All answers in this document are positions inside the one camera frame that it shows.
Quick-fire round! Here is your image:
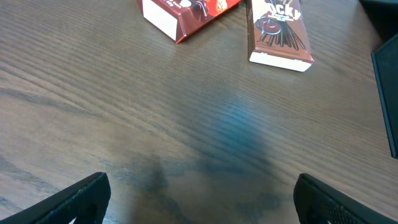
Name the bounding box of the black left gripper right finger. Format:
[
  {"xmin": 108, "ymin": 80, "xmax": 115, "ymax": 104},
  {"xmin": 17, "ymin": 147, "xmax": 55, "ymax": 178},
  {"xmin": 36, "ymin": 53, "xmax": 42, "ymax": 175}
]
[{"xmin": 293, "ymin": 173, "xmax": 397, "ymax": 224}]

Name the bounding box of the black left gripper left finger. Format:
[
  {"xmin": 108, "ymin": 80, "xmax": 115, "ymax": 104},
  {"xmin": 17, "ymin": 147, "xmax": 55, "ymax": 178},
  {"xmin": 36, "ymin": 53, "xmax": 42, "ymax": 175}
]
[{"xmin": 1, "ymin": 172, "xmax": 111, "ymax": 224}]

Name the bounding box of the brown Pocky box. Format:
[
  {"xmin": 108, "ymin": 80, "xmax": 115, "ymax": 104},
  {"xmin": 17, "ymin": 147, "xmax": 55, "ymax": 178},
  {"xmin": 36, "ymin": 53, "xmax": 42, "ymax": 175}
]
[{"xmin": 246, "ymin": 0, "xmax": 314, "ymax": 72}]

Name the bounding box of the black storage box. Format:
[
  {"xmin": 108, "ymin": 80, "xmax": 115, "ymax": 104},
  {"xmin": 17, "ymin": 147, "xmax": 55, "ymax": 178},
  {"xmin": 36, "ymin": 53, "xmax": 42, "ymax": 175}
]
[{"xmin": 359, "ymin": 0, "xmax": 397, "ymax": 159}]

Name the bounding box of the red Hello Panda box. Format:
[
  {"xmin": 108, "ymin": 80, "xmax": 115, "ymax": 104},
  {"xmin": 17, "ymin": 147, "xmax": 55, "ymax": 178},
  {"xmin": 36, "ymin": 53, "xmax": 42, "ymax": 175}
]
[{"xmin": 137, "ymin": 0, "xmax": 241, "ymax": 44}]

